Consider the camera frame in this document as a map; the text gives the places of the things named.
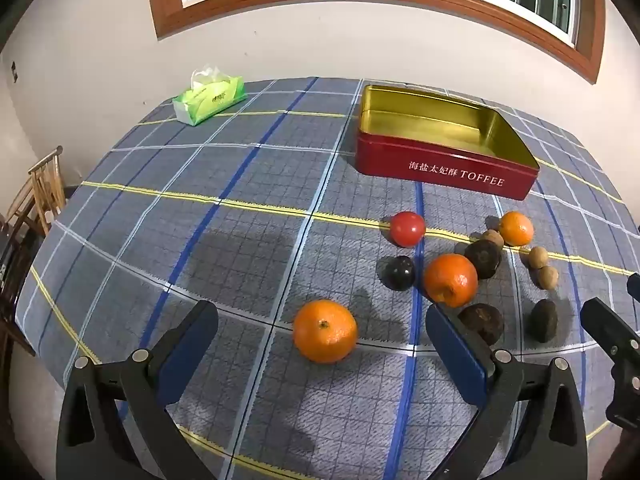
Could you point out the small orange mandarin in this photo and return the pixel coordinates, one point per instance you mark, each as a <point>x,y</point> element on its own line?
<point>516,228</point>

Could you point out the dark purple plum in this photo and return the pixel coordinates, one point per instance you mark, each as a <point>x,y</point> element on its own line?
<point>399,272</point>

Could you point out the dark wooden chair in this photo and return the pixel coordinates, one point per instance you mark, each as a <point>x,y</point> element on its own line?
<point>10,280</point>

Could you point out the dark wrinkled passion fruit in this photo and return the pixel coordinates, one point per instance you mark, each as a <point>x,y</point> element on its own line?
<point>482,258</point>
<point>543,320</point>
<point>480,323</point>

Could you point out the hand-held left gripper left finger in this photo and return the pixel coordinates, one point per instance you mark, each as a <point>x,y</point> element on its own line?
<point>192,345</point>

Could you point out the red and gold tin box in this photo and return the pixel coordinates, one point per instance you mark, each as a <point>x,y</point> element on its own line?
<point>435,172</point>

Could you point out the medium orange mandarin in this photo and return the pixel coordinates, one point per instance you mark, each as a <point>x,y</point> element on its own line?
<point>450,280</point>

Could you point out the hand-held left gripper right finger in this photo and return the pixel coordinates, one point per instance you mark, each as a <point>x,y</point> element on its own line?
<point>450,345</point>

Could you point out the red tomato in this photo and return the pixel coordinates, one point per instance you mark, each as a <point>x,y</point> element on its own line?
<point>407,228</point>

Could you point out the green tissue pack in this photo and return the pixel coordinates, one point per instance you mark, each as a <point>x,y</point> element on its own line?
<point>210,102</point>

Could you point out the brown framed window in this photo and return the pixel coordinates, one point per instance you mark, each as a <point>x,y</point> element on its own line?
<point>165,5</point>

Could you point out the light wooden chair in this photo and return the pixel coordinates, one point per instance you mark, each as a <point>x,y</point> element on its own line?
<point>47,180</point>

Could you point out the blue plaid tablecloth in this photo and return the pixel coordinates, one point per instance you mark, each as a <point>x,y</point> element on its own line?
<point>200,200</point>

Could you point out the large orange mandarin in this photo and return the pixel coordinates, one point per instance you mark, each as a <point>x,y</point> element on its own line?
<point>325,331</point>

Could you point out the dark wall switch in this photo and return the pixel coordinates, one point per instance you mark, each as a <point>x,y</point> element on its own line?
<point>14,71</point>

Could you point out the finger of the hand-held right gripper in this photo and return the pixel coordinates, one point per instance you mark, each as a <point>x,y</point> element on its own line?
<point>607,327</point>
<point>635,287</point>

